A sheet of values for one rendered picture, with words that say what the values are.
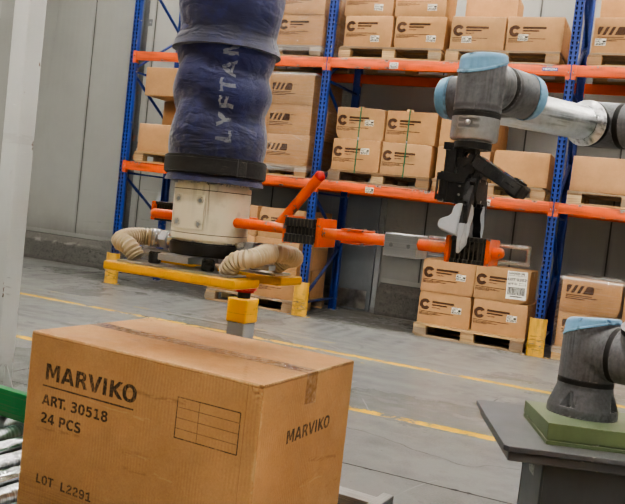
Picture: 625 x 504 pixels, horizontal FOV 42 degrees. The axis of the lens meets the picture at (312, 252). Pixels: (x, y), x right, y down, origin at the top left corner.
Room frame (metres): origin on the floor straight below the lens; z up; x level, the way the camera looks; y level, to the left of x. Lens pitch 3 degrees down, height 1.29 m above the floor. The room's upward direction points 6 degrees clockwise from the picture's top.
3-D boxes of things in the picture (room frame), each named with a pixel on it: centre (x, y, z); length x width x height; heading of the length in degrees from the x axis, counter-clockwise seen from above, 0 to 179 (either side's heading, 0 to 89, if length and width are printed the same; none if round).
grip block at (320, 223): (1.68, 0.01, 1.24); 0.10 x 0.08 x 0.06; 153
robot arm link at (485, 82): (1.54, -0.28, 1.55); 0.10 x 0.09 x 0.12; 132
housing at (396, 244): (1.58, -0.18, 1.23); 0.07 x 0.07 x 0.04; 63
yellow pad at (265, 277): (1.88, 0.19, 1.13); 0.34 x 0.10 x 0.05; 63
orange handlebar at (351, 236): (1.81, 0.00, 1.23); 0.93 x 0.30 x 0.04; 63
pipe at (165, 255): (1.79, 0.23, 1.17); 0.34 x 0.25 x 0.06; 63
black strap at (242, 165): (1.80, 0.23, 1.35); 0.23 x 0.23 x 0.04
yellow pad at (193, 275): (1.71, 0.27, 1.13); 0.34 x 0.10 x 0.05; 63
